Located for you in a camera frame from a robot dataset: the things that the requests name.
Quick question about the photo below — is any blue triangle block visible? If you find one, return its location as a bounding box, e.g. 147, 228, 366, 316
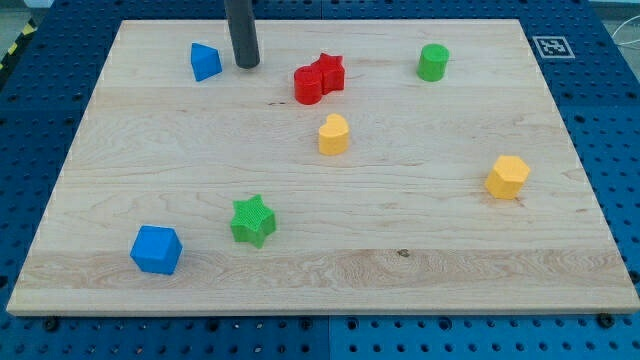
190, 43, 223, 82

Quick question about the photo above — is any yellow heart block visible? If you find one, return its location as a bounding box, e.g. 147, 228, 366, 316
318, 113, 350, 155

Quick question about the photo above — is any wooden board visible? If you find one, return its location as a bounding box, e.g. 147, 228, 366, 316
7, 19, 639, 317

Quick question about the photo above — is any green star block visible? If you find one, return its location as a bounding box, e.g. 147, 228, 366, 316
230, 194, 276, 249

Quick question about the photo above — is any red cylinder block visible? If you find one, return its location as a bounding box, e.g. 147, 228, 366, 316
294, 65, 322, 105

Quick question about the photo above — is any red star block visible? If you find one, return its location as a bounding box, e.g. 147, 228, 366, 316
312, 53, 345, 95

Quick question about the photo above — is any green cylinder block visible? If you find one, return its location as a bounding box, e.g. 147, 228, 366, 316
416, 43, 450, 82

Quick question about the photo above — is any blue cube block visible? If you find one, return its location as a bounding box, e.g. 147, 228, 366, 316
130, 225, 183, 275

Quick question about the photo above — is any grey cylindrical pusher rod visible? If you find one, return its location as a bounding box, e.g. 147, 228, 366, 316
224, 0, 260, 69

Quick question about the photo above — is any yellow hexagon block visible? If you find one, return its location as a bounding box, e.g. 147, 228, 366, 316
485, 155, 531, 200

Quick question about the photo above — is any white fiducial marker tag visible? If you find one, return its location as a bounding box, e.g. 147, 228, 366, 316
532, 36, 575, 59

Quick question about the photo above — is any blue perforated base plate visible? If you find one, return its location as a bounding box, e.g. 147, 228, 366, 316
1, 0, 639, 359

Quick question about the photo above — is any white cable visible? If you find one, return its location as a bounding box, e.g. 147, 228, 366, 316
610, 14, 640, 52

